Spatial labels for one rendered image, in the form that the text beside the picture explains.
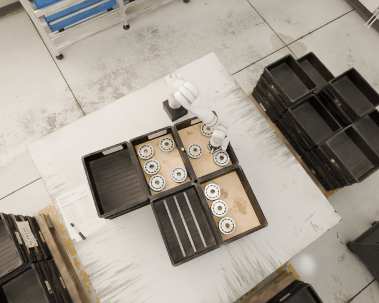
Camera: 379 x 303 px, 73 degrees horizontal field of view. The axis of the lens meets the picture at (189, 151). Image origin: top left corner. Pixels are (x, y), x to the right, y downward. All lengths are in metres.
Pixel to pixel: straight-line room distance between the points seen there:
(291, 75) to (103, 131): 1.71
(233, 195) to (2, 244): 1.64
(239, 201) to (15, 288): 1.69
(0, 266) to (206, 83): 1.97
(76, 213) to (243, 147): 1.23
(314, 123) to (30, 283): 2.60
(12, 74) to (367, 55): 4.04
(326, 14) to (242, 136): 2.47
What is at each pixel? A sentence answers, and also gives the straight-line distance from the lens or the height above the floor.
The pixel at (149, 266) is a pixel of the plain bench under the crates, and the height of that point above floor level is 0.70.
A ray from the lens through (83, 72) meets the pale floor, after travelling 3.16.
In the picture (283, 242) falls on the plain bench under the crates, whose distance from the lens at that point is 1.90.
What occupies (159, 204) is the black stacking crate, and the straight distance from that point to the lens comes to 1.65.
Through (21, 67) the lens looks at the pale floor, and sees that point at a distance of 3.46.
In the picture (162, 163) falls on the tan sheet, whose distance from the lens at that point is 1.70.
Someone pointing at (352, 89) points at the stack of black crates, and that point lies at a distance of 2.82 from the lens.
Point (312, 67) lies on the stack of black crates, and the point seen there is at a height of 0.27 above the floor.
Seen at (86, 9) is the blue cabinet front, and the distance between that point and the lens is 3.09.
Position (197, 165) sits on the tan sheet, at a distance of 1.70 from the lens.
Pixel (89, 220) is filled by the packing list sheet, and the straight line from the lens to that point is 1.86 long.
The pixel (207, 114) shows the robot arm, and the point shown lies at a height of 1.31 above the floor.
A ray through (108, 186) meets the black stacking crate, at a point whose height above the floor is 0.83.
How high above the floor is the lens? 2.47
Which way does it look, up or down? 72 degrees down
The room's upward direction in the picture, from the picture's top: 9 degrees clockwise
